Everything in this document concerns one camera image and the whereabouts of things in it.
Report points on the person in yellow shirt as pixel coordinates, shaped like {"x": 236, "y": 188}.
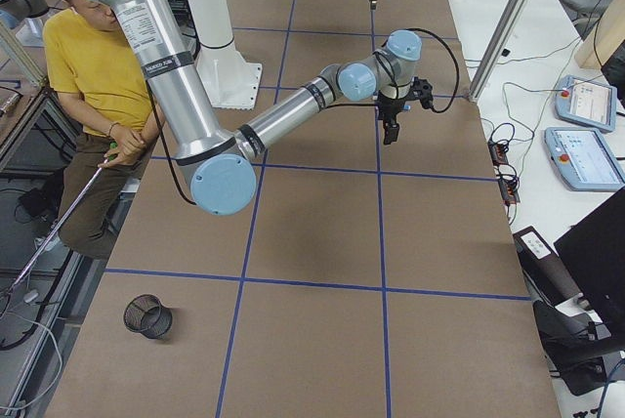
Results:
{"x": 100, "y": 85}

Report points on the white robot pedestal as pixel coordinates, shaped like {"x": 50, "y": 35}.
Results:
{"x": 228, "y": 79}

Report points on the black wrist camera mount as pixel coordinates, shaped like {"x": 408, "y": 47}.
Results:
{"x": 422, "y": 91}

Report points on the green handled reacher stick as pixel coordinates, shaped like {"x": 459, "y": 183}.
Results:
{"x": 7, "y": 293}

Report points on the teach pendant far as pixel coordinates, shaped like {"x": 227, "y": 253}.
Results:
{"x": 587, "y": 103}

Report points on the black monitor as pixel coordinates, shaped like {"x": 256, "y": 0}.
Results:
{"x": 592, "y": 251}

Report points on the black mesh cup far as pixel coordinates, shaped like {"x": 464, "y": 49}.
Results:
{"x": 147, "y": 316}

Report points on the aluminium frame post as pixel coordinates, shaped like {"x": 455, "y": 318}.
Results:
{"x": 494, "y": 49}

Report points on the teach pendant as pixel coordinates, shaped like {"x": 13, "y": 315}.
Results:
{"x": 587, "y": 103}
{"x": 583, "y": 159}

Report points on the teach pendant near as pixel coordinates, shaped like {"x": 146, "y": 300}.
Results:
{"x": 583, "y": 159}

